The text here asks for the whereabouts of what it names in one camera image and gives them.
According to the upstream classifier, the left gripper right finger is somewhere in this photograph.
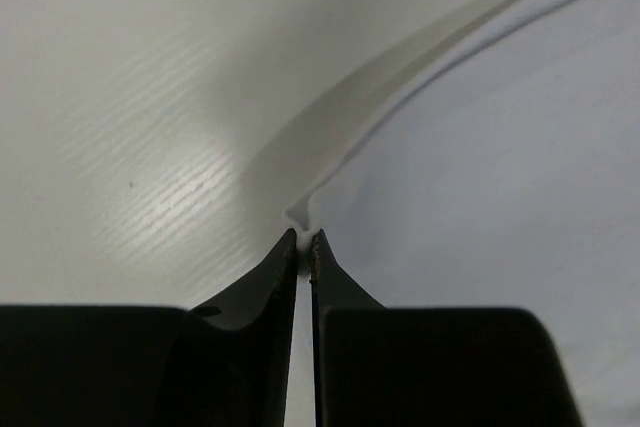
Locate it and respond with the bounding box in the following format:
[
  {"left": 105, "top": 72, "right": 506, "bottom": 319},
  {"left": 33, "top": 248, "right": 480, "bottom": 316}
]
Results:
[{"left": 308, "top": 233, "right": 582, "bottom": 426}]

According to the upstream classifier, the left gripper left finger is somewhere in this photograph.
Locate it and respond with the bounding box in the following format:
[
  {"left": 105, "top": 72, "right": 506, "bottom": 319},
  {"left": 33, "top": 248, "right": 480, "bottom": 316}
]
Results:
[{"left": 1, "top": 231, "right": 297, "bottom": 426}]

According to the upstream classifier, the white skirt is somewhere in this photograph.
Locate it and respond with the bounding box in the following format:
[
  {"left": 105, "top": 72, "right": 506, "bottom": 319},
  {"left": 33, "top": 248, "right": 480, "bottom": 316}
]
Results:
[{"left": 242, "top": 0, "right": 639, "bottom": 426}]

